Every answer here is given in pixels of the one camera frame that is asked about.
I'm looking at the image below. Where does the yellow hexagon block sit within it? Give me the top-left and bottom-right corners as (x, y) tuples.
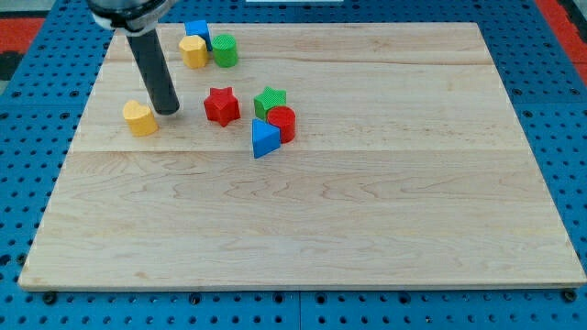
(179, 35), (208, 69)

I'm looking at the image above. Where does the blue triangle block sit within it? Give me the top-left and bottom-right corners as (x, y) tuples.
(251, 119), (281, 159)

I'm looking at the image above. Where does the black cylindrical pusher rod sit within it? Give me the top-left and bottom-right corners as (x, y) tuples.
(127, 29), (180, 116)

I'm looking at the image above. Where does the green cylinder block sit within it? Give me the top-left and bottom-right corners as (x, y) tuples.
(212, 34), (238, 68)

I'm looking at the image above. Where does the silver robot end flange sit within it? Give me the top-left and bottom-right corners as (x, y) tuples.
(86, 0), (178, 37)

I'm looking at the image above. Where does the green star block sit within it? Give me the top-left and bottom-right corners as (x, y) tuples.
(253, 86), (287, 120)

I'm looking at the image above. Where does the blue cube block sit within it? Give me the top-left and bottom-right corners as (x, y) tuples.
(184, 20), (212, 51)

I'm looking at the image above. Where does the red star block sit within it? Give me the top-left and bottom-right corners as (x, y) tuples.
(204, 87), (240, 127)

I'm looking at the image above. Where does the red cylinder block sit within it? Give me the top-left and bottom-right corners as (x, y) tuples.
(267, 105), (296, 144)

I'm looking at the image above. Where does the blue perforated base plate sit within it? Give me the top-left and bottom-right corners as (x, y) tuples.
(1, 0), (586, 329)

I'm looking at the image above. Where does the yellow heart block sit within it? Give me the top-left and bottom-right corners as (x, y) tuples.
(123, 100), (159, 137)

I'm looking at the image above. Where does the light wooden board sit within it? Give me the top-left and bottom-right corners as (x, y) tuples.
(18, 23), (586, 292)

